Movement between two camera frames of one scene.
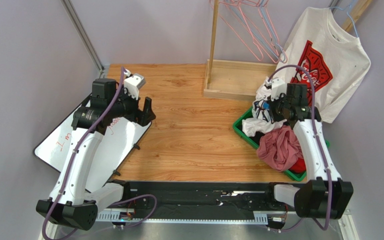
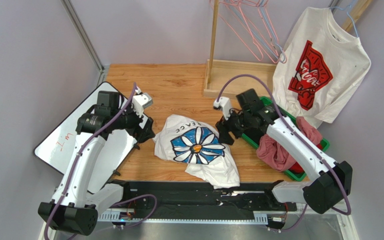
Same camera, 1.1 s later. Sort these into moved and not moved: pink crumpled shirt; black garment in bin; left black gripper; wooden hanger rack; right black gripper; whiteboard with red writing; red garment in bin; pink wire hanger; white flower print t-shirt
Moved: left black gripper; white flower print t-shirt; right black gripper
Not moved: red garment in bin; pink wire hanger; wooden hanger rack; whiteboard with red writing; pink crumpled shirt; black garment in bin
